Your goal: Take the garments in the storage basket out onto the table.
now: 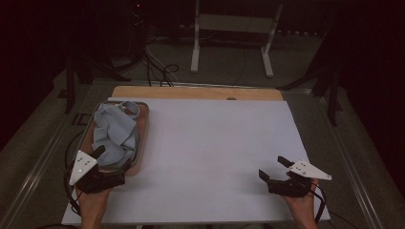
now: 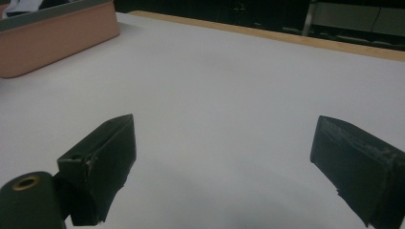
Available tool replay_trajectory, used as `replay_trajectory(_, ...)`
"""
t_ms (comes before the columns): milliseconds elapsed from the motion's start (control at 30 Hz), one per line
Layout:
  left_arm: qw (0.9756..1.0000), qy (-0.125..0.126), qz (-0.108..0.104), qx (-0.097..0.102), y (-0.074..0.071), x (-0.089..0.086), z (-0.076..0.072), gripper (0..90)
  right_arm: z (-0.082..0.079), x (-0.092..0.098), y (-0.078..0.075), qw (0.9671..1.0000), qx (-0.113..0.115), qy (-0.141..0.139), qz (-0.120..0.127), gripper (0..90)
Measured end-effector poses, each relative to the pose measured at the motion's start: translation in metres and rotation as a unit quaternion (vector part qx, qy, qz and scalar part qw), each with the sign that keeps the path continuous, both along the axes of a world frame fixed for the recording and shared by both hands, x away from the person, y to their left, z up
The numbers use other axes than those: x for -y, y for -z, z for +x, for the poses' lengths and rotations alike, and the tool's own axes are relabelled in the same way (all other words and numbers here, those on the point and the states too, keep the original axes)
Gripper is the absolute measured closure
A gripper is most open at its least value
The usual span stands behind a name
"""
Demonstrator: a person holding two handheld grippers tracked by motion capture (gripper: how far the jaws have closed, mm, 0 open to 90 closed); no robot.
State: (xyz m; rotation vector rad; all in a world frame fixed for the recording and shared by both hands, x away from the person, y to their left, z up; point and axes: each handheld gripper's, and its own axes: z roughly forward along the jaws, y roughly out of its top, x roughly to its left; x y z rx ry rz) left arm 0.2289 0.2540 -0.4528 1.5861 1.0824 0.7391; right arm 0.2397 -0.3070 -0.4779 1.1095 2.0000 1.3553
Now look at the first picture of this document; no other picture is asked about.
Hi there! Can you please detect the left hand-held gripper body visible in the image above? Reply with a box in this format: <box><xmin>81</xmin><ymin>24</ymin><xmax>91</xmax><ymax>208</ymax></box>
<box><xmin>69</xmin><ymin>150</ymin><xmax>127</xmax><ymax>195</ymax></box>

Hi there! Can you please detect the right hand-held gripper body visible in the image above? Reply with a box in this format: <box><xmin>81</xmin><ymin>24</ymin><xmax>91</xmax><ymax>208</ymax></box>
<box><xmin>267</xmin><ymin>158</ymin><xmax>332</xmax><ymax>198</ymax></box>

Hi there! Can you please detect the light blue sleeveless vest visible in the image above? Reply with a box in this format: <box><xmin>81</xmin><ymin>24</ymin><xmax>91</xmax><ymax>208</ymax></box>
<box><xmin>91</xmin><ymin>100</ymin><xmax>141</xmax><ymax>168</ymax></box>

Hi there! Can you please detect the pink plastic basket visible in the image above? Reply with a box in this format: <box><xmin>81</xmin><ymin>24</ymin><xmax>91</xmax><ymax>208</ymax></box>
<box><xmin>74</xmin><ymin>100</ymin><xmax>151</xmax><ymax>177</ymax></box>

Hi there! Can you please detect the person's right hand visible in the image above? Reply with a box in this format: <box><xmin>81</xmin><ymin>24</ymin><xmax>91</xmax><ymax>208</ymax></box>
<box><xmin>281</xmin><ymin>179</ymin><xmax>319</xmax><ymax>220</ymax></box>

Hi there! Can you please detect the person's left hand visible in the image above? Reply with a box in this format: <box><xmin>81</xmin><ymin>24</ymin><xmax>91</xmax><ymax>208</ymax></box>
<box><xmin>75</xmin><ymin>187</ymin><xmax>112</xmax><ymax>220</ymax></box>

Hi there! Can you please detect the black tripod stand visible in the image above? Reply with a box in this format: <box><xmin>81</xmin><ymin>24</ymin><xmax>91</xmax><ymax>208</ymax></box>
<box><xmin>276</xmin><ymin>63</ymin><xmax>343</xmax><ymax>127</ymax></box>
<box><xmin>56</xmin><ymin>53</ymin><xmax>132</xmax><ymax>115</ymax></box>

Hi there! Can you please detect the white table mat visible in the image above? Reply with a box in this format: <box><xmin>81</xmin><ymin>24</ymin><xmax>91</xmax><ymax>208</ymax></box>
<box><xmin>61</xmin><ymin>96</ymin><xmax>331</xmax><ymax>225</ymax></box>

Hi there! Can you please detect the white metal stand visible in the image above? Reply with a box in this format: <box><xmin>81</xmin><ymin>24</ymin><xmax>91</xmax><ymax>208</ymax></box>
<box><xmin>190</xmin><ymin>0</ymin><xmax>285</xmax><ymax>78</ymax></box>

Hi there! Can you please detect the black cable on floor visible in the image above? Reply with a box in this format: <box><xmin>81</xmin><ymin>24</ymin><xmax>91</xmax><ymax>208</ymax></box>
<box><xmin>64</xmin><ymin>130</ymin><xmax>86</xmax><ymax>166</ymax></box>

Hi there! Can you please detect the left hand-held gripper black cable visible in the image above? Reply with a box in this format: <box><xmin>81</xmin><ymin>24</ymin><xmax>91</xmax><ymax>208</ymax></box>
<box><xmin>62</xmin><ymin>161</ymin><xmax>82</xmax><ymax>218</ymax></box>

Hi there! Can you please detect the hand-held gripper black cable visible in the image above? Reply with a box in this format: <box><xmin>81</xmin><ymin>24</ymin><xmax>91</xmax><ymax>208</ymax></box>
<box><xmin>309</xmin><ymin>182</ymin><xmax>328</xmax><ymax>224</ymax></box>
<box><xmin>62</xmin><ymin>161</ymin><xmax>82</xmax><ymax>218</ymax></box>

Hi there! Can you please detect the small black floor frame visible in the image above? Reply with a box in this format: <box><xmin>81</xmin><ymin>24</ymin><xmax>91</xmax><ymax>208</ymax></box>
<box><xmin>72</xmin><ymin>112</ymin><xmax>94</xmax><ymax>127</ymax></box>

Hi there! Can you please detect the right hand-held gripper black cable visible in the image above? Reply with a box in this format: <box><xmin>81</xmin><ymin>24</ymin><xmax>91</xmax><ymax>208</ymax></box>
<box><xmin>309</xmin><ymin>182</ymin><xmax>328</xmax><ymax>224</ymax></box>

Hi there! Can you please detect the bundle of black floor cables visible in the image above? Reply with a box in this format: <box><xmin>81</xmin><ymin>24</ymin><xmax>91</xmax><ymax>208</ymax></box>
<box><xmin>143</xmin><ymin>44</ymin><xmax>180</xmax><ymax>88</ymax></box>

